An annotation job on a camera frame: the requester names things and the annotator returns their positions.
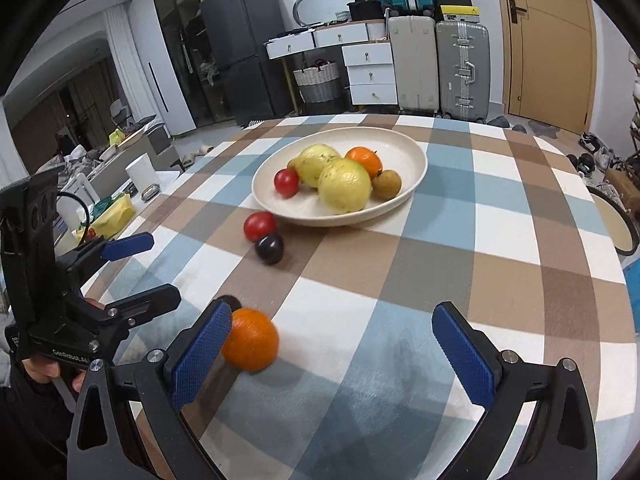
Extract person's left hand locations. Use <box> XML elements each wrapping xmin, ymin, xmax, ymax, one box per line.
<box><xmin>24</xmin><ymin>356</ymin><xmax>87</xmax><ymax>396</ymax></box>

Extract white cylindrical container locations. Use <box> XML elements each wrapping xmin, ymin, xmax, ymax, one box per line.
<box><xmin>125</xmin><ymin>153</ymin><xmax>161</xmax><ymax>202</ymax></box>

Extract yellow plastic bag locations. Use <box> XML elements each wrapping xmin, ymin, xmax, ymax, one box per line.
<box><xmin>92</xmin><ymin>195</ymin><xmax>136</xmax><ymax>238</ymax></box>

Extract yellow black shoe box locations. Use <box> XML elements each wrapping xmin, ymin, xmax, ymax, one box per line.
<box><xmin>436</xmin><ymin>5</ymin><xmax>481</xmax><ymax>23</ymax></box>

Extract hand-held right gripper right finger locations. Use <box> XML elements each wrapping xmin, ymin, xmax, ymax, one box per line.
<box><xmin>431</xmin><ymin>301</ymin><xmax>598</xmax><ymax>480</ymax></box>

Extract grey side cabinet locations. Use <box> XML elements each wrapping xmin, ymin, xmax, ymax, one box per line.
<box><xmin>60</xmin><ymin>124</ymin><xmax>176</xmax><ymax>211</ymax></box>

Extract white sliding door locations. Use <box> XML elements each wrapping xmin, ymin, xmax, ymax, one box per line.
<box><xmin>127</xmin><ymin>0</ymin><xmax>198</xmax><ymax>136</ymax></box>

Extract white drawer dresser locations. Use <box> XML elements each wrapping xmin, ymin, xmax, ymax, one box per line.
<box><xmin>265</xmin><ymin>20</ymin><xmax>398</xmax><ymax>107</ymax></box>

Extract beige suitcase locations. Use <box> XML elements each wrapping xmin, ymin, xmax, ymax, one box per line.
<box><xmin>387</xmin><ymin>15</ymin><xmax>441</xmax><ymax>116</ymax></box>

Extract black cable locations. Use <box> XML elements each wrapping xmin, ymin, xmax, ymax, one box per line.
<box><xmin>55</xmin><ymin>191</ymin><xmax>94</xmax><ymax>242</ymax></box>

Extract arched mirror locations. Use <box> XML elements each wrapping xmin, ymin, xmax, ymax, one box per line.
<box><xmin>292</xmin><ymin>0</ymin><xmax>355</xmax><ymax>26</ymax></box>

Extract grey slippers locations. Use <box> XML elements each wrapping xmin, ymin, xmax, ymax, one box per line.
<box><xmin>487</xmin><ymin>115</ymin><xmax>557</xmax><ymax>137</ymax></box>

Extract orange tangerine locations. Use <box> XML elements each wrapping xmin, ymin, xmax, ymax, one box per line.
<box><xmin>221</xmin><ymin>308</ymin><xmax>280</xmax><ymax>373</ymax></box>
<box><xmin>345</xmin><ymin>146</ymin><xmax>383</xmax><ymax>179</ymax></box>

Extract black storage box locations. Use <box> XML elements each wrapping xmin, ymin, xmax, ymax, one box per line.
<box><xmin>347</xmin><ymin>1</ymin><xmax>388</xmax><ymax>23</ymax></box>

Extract grey white sneakers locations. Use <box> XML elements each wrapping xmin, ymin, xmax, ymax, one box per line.
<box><xmin>577</xmin><ymin>132</ymin><xmax>617</xmax><ymax>177</ymax></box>

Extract checked tablecloth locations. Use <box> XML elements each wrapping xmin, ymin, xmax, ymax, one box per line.
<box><xmin>80</xmin><ymin>114</ymin><xmax>638</xmax><ymax>480</ymax></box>

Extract beige slippers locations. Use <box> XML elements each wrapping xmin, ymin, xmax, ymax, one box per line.
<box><xmin>180</xmin><ymin>145</ymin><xmax>216</xmax><ymax>167</ymax></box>

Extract red tomato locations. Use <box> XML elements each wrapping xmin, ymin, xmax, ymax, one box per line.
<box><xmin>273</xmin><ymin>168</ymin><xmax>301</xmax><ymax>198</ymax></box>
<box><xmin>243</xmin><ymin>211</ymin><xmax>277</xmax><ymax>242</ymax></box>

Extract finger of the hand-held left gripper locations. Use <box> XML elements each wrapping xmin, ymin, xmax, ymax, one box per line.
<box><xmin>56</xmin><ymin>232</ymin><xmax>155</xmax><ymax>289</ymax></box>
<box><xmin>84</xmin><ymin>283</ymin><xmax>182</xmax><ymax>329</ymax></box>

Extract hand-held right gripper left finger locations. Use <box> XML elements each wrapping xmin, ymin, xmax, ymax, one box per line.
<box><xmin>65</xmin><ymin>299</ymin><xmax>236</xmax><ymax>480</ymax></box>

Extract silver suitcase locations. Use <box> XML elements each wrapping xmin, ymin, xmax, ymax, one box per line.
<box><xmin>435</xmin><ymin>21</ymin><xmax>491</xmax><ymax>123</ymax></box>

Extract wooden door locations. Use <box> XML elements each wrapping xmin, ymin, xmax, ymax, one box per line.
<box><xmin>492</xmin><ymin>0</ymin><xmax>598</xmax><ymax>136</ymax></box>

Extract wicker laundry basket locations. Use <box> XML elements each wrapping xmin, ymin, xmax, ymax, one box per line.
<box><xmin>292</xmin><ymin>60</ymin><xmax>343</xmax><ymax>103</ymax></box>

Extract green yellow citrus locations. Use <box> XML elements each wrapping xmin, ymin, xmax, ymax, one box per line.
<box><xmin>317</xmin><ymin>157</ymin><xmax>373</xmax><ymax>215</ymax></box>
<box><xmin>297</xmin><ymin>144</ymin><xmax>342</xmax><ymax>188</ymax></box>

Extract dark grey refrigerator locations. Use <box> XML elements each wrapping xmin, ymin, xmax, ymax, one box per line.
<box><xmin>200</xmin><ymin>0</ymin><xmax>293</xmax><ymax>128</ymax></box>

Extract person's left forearm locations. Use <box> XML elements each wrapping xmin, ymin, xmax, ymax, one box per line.
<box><xmin>0</xmin><ymin>325</ymin><xmax>76</xmax><ymax>480</ymax></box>

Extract cream round plate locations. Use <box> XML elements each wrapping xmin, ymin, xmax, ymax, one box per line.
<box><xmin>251</xmin><ymin>126</ymin><xmax>429</xmax><ymax>227</ymax></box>

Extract round beige stool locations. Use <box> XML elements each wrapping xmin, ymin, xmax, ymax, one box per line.
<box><xmin>585</xmin><ymin>185</ymin><xmax>640</xmax><ymax>256</ymax></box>

